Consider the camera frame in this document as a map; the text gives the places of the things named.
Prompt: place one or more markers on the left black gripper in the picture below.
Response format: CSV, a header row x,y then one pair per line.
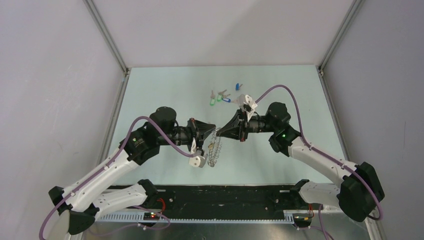
x,y
200,131

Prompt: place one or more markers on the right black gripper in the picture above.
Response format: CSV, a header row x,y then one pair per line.
x,y
237,128

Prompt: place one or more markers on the metal keyring disc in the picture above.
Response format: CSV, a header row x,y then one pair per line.
x,y
214,153

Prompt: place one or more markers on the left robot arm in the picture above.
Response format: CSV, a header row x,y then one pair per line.
x,y
82,203

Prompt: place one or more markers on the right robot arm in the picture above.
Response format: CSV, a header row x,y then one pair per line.
x,y
354,188

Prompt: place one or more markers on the blue tag key middle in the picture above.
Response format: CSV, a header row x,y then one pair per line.
x,y
226,98

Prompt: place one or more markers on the blue tag key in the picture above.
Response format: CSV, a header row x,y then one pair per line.
x,y
226,98
238,86

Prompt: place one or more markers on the green tag key left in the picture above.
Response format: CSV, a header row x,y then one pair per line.
x,y
212,99

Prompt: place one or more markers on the green tag key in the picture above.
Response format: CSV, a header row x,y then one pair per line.
x,y
212,99
221,95

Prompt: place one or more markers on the green tag key centre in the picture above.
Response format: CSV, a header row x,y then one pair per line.
x,y
221,95

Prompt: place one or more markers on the blue tag key far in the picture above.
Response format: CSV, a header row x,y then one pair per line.
x,y
238,86

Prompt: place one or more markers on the left electronics board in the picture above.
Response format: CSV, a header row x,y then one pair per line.
x,y
151,216

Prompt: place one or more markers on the electronics board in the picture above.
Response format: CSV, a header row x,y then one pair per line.
x,y
151,216
297,218

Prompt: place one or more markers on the right electronics board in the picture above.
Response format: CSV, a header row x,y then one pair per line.
x,y
297,218

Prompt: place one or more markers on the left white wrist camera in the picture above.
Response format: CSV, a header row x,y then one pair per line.
x,y
198,160

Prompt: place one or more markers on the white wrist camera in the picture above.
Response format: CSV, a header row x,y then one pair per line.
x,y
198,160
247,105

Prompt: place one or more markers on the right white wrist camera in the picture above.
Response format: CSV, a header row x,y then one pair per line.
x,y
247,105

